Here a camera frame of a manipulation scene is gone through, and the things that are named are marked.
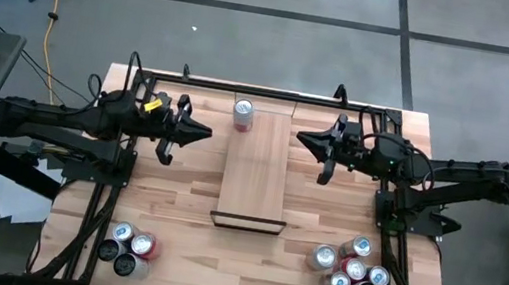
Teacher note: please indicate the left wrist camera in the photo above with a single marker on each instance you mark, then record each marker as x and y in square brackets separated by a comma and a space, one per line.
[167, 98]

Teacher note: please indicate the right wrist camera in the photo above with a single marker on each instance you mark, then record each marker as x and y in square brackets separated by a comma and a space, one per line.
[353, 133]

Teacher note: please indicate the yellow label tag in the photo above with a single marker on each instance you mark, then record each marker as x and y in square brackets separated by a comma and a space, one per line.
[153, 105]

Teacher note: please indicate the white paper sheet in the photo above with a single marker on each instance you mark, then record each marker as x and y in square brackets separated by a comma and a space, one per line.
[18, 200]

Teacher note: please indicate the pale pink soda can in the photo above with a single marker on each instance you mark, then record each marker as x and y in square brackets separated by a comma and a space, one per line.
[322, 257]
[243, 115]

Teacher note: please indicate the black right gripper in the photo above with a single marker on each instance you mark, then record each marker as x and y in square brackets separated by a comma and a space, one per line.
[351, 157]

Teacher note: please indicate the red soda can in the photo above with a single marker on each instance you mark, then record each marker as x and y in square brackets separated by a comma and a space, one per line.
[354, 268]
[145, 245]

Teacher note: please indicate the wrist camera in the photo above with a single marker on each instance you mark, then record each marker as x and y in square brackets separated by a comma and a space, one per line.
[167, 98]
[353, 133]

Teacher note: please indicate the black table clamp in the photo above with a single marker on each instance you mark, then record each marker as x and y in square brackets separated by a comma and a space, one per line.
[341, 94]
[186, 71]

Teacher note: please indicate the silver blue energy drink can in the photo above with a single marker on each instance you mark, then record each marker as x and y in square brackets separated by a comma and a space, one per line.
[339, 282]
[378, 276]
[125, 232]
[360, 247]

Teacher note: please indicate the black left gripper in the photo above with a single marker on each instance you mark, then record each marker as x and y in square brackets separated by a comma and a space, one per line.
[155, 128]

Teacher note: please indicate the black aluminium rail frame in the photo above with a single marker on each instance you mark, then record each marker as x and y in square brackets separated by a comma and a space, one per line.
[267, 93]

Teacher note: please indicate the black support beam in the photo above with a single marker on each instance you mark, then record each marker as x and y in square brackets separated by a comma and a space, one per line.
[4, 161]

